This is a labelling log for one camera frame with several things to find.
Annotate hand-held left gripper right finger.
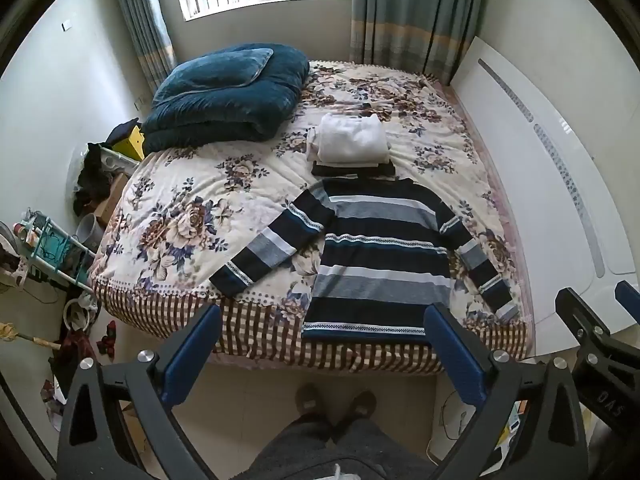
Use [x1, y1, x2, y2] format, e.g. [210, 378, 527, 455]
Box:
[424, 304, 591, 480]

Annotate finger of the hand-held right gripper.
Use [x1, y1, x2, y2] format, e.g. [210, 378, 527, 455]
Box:
[555, 287, 610, 358]
[614, 280, 640, 322]

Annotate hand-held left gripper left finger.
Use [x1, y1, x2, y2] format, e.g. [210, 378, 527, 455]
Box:
[56, 302, 222, 480]

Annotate striped knit sweater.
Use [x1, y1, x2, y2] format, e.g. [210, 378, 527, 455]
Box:
[209, 176, 521, 346]

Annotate black clothes pile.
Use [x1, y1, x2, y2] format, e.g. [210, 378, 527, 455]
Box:
[73, 142, 117, 217]

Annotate red slippers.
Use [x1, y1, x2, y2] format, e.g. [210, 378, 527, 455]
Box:
[97, 322, 119, 357]

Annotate person's brown slipper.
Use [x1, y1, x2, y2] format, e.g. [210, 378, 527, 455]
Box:
[295, 383, 322, 417]
[345, 390, 378, 424]

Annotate white round appliance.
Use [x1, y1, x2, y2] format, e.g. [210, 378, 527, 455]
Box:
[64, 294, 99, 332]

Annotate red cloth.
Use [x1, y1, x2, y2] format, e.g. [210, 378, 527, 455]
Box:
[51, 329, 97, 387]

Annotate floral bed blanket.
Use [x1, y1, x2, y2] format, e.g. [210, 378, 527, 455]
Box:
[89, 60, 532, 376]

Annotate person's grey pants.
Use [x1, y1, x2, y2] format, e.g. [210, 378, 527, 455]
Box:
[244, 412, 437, 480]

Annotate white headboard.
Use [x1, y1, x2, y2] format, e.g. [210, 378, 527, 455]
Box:
[450, 35, 640, 336]

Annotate grey bucket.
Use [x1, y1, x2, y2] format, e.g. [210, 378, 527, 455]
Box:
[76, 213, 105, 252]

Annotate teal storage rack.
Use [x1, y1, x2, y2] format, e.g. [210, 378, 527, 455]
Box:
[14, 209, 97, 292]

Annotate cardboard box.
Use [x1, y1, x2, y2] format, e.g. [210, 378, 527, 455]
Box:
[95, 172, 134, 227]

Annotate dark folded garment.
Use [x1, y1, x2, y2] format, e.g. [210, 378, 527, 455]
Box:
[311, 159, 397, 180]

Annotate yellow box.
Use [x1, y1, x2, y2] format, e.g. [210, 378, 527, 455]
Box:
[112, 126, 146, 162]

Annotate dark blue folded comforter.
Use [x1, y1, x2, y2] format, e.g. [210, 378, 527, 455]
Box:
[142, 43, 311, 154]

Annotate white folded sweater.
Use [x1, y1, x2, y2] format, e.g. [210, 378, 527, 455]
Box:
[306, 112, 394, 166]

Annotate dark blue pillow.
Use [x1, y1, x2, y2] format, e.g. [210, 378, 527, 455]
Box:
[152, 47, 275, 107]

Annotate grey-green curtain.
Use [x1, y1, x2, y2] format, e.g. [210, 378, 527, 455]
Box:
[349, 0, 489, 86]
[110, 0, 177, 97]

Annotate wooden-handled duster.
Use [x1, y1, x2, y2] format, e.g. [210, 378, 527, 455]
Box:
[0, 322, 64, 352]

